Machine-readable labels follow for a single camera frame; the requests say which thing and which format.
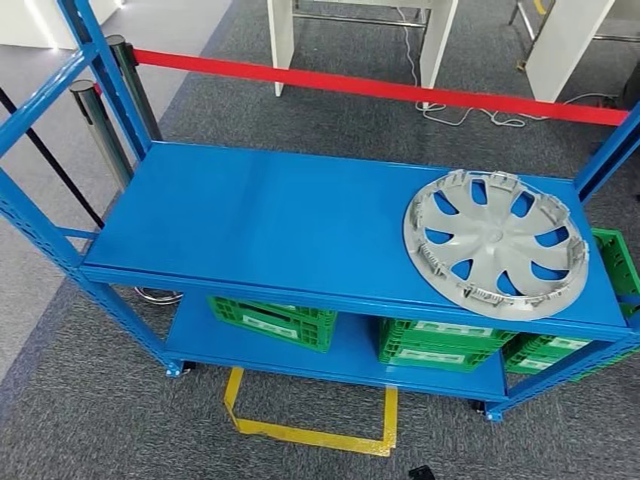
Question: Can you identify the blue metal shelf rack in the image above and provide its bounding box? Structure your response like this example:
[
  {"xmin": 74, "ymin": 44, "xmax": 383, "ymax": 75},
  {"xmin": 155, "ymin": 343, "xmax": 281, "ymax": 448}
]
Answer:
[{"xmin": 0, "ymin": 0, "xmax": 640, "ymax": 424}]

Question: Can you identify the green plastic crate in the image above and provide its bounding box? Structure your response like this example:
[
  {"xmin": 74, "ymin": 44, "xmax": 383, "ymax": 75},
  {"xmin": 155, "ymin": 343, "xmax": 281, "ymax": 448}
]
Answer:
[
  {"xmin": 207, "ymin": 295, "xmax": 338, "ymax": 354},
  {"xmin": 377, "ymin": 317, "xmax": 519, "ymax": 374},
  {"xmin": 503, "ymin": 228, "xmax": 640, "ymax": 384}
]

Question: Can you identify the red barrier belt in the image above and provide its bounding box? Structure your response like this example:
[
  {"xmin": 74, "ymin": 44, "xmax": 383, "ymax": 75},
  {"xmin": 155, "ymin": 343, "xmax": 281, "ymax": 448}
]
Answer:
[{"xmin": 92, "ymin": 48, "xmax": 629, "ymax": 128}]

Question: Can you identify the silver wheel hubcap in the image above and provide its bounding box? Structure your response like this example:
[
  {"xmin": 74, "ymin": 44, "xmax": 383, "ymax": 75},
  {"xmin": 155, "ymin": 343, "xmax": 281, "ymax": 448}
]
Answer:
[{"xmin": 402, "ymin": 169, "xmax": 590, "ymax": 323}]

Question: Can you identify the white trestle table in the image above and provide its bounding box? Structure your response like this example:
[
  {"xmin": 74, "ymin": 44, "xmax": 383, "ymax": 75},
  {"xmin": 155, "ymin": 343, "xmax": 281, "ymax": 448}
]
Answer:
[
  {"xmin": 266, "ymin": 0, "xmax": 460, "ymax": 111},
  {"xmin": 509, "ymin": 0, "xmax": 640, "ymax": 104}
]

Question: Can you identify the chrome stanchion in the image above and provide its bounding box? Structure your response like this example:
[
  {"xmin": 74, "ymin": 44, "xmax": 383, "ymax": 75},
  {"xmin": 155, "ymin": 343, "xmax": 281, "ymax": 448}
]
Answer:
[
  {"xmin": 106, "ymin": 34, "xmax": 164, "ymax": 144},
  {"xmin": 69, "ymin": 79, "xmax": 184, "ymax": 307}
]

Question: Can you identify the black stanchion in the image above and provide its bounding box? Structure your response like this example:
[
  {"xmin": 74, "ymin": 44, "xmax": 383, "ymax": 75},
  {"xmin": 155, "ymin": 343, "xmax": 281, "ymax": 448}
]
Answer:
[{"xmin": 0, "ymin": 87, "xmax": 106, "ymax": 231}]

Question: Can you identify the white display plinth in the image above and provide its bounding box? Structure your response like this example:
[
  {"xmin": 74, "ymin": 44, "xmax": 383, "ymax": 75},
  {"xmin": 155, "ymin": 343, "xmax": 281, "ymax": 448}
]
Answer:
[{"xmin": 0, "ymin": 0, "xmax": 124, "ymax": 51}]

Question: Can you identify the white floor cable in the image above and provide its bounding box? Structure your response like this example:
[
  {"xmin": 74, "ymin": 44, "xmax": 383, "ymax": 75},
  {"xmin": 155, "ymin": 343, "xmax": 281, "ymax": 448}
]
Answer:
[{"xmin": 397, "ymin": 6, "xmax": 616, "ymax": 129}]

